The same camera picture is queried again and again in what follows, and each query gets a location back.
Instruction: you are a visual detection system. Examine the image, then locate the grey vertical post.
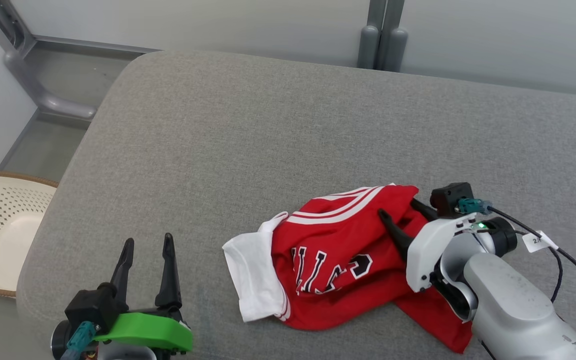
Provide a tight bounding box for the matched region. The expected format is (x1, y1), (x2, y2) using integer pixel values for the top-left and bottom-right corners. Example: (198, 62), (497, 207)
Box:
(357, 0), (382, 70)
(378, 0), (409, 73)

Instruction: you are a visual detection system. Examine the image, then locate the grey curved metal frame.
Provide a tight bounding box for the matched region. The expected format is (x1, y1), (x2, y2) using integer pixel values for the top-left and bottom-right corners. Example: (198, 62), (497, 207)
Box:
(0, 0), (98, 121)

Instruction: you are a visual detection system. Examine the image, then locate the cream perforated laundry basket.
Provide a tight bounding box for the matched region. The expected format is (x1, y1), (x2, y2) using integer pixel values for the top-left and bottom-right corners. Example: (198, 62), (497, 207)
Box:
(0, 171), (60, 299)

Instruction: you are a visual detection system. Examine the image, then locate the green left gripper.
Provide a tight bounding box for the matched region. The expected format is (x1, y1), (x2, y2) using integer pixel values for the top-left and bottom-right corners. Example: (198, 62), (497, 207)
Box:
(93, 233), (194, 353)

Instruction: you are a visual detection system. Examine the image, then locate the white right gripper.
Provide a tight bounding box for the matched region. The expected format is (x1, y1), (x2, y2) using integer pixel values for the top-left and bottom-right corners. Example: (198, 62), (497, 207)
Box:
(378, 198), (479, 294)

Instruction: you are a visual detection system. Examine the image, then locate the red jersey with white sleeve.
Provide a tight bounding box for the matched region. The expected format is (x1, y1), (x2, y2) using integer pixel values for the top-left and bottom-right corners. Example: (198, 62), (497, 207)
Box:
(222, 183), (474, 354)

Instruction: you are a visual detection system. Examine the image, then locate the white cable label tag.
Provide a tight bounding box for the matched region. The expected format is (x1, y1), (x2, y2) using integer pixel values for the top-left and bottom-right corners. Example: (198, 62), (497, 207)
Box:
(522, 230), (559, 254)

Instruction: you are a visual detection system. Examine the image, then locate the thin black cable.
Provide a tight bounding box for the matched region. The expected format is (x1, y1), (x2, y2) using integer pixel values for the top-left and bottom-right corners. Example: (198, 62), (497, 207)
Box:
(513, 229), (565, 304)

